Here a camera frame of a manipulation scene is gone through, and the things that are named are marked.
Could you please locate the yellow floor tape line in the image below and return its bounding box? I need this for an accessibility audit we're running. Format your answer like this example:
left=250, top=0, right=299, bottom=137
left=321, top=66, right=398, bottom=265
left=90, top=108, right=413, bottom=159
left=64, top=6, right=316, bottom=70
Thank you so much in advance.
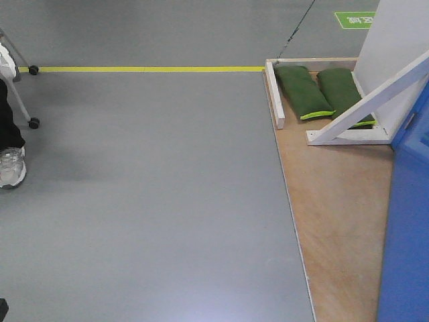
left=39, top=66, right=264, bottom=72

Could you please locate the white wooden door frame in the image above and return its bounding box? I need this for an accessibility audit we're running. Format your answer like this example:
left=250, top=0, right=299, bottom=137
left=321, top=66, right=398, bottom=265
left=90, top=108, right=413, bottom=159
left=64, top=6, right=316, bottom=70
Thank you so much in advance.
left=306, top=1, right=428, bottom=146

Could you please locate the white grey sneaker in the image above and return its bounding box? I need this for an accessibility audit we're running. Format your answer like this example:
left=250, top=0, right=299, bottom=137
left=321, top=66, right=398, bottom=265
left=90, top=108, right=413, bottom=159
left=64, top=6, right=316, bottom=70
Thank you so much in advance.
left=1, top=147, right=26, bottom=189

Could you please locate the grey chair on casters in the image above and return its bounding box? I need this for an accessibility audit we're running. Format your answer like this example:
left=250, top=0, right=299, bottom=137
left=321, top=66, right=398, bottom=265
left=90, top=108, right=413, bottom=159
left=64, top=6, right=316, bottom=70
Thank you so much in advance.
left=0, top=28, right=41, bottom=129

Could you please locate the plywood door platform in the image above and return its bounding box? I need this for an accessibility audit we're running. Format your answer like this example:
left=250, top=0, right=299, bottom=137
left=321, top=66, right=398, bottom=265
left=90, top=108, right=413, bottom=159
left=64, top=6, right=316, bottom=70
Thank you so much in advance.
left=262, top=57, right=395, bottom=322

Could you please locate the green floor sign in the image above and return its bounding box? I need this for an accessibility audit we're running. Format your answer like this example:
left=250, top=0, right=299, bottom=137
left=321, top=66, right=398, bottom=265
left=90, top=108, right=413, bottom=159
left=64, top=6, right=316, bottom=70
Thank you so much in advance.
left=334, top=11, right=375, bottom=30

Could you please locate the left green sandbag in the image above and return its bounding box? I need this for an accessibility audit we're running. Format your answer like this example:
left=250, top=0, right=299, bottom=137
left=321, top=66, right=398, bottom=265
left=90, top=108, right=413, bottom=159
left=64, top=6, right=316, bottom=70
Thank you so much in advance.
left=274, top=65, right=335, bottom=121

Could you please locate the green sandbag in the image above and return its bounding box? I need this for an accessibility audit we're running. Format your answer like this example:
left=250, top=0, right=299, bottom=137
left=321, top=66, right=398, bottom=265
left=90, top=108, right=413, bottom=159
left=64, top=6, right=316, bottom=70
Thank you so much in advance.
left=274, top=65, right=335, bottom=121
left=316, top=68, right=362, bottom=120

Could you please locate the blue door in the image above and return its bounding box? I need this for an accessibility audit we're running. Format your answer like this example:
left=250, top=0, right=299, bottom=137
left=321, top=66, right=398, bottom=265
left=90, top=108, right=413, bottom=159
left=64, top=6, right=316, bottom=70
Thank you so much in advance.
left=376, top=89, right=428, bottom=321

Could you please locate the seated person in black trousers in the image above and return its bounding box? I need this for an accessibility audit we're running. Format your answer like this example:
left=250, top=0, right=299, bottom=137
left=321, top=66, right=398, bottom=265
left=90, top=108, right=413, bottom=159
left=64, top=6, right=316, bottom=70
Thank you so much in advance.
left=0, top=42, right=27, bottom=189

